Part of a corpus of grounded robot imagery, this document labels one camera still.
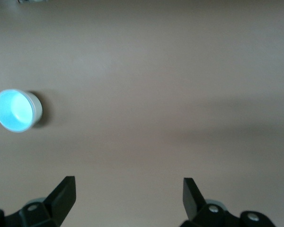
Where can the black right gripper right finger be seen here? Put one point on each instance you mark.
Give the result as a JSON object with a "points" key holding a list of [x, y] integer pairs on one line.
{"points": [[191, 201]]}

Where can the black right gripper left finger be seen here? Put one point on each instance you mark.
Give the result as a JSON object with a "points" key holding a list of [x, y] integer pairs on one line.
{"points": [[59, 203]]}

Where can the blue bowl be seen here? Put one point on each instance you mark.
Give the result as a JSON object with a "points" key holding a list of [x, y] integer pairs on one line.
{"points": [[13, 110]]}

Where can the white bowl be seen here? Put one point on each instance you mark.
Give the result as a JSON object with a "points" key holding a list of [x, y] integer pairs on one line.
{"points": [[38, 108]]}

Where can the brown table cover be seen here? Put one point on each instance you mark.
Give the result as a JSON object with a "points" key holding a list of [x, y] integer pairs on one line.
{"points": [[142, 71]]}

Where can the aluminium table edge post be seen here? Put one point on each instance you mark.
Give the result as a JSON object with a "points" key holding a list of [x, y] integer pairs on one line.
{"points": [[28, 1]]}

